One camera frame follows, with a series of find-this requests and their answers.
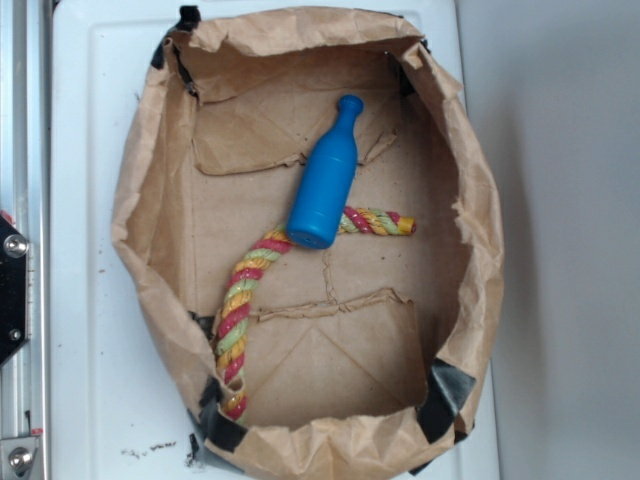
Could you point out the silver corner bracket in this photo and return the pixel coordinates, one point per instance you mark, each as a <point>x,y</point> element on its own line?
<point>21,459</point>

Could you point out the aluminium frame rail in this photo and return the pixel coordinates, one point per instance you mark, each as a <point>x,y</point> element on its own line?
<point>25,149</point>

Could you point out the black metal bracket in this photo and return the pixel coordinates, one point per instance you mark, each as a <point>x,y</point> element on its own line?
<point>13,289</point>

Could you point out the brown paper bag bin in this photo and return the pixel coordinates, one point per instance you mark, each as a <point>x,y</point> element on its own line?
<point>360,361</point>

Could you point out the blue plastic bottle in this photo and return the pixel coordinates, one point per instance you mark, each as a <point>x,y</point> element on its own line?
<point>328,175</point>

